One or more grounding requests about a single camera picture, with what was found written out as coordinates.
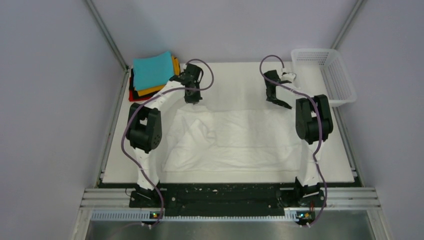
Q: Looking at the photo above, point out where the white t shirt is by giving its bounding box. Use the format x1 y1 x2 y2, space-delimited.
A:
163 106 302 173

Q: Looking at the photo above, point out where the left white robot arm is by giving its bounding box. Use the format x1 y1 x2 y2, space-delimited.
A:
120 61 205 207

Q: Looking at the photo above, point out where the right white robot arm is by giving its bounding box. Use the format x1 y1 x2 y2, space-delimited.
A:
261 70 334 206

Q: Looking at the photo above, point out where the folded cyan t shirt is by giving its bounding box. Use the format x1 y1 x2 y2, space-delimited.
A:
132 50 175 91

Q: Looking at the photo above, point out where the white plastic basket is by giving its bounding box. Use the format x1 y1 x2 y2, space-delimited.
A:
291 48 358 107

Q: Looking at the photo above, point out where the folded black t shirt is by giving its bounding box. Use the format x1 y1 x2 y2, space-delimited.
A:
128 69 165 97

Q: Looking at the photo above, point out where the folded red t shirt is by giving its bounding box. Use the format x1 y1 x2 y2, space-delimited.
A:
128 91 158 102

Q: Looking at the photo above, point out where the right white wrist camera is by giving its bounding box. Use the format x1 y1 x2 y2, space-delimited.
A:
280 68 297 84

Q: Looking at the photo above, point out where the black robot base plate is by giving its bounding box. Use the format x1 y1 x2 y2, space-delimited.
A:
129 183 325 217

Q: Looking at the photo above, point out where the aluminium frame rail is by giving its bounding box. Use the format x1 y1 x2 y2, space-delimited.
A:
80 187 381 211

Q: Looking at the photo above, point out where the white slotted cable duct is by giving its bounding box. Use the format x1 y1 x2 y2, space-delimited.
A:
90 209 312 222

